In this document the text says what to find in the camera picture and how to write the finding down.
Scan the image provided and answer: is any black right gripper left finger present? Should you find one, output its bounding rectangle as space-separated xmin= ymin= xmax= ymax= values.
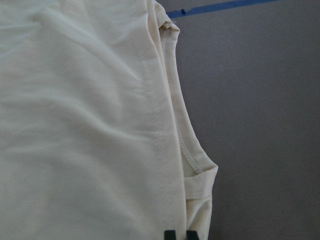
xmin=164 ymin=230 xmax=176 ymax=240

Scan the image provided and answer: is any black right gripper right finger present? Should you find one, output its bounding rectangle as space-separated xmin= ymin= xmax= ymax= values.
xmin=185 ymin=230 xmax=199 ymax=240

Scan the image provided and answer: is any beige long-sleeve printed shirt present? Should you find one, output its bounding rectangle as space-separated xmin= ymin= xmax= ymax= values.
xmin=0 ymin=0 xmax=218 ymax=240

